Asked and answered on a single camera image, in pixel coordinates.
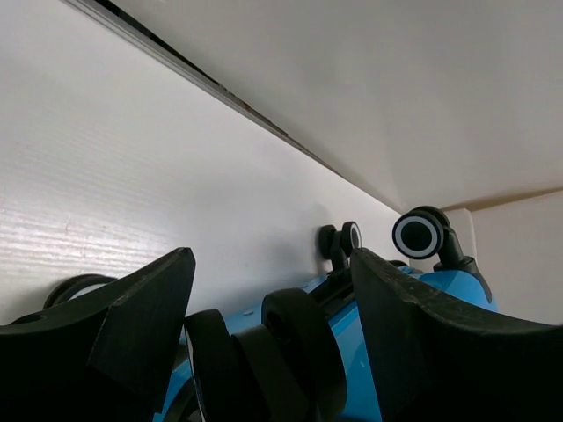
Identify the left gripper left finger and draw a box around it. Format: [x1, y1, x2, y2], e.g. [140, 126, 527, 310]
[1, 247, 195, 421]

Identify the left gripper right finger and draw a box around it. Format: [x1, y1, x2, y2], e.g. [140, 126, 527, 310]
[350, 248, 562, 421]

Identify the blue kids suitcase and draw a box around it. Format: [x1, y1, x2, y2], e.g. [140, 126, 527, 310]
[28, 206, 496, 421]

